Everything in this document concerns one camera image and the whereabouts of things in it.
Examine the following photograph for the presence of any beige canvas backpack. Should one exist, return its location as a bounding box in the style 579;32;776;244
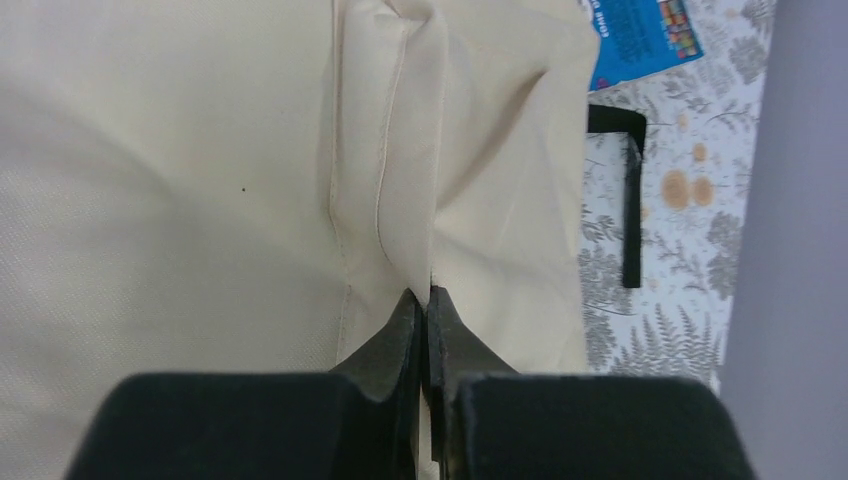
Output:
1;1;600;479

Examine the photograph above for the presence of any blue booklet right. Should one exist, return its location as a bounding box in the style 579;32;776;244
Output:
579;0;704;92

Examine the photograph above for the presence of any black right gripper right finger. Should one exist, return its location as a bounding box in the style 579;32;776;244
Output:
427;286;755;479

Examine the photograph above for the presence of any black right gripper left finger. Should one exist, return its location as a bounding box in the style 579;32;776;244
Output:
67;291;422;479

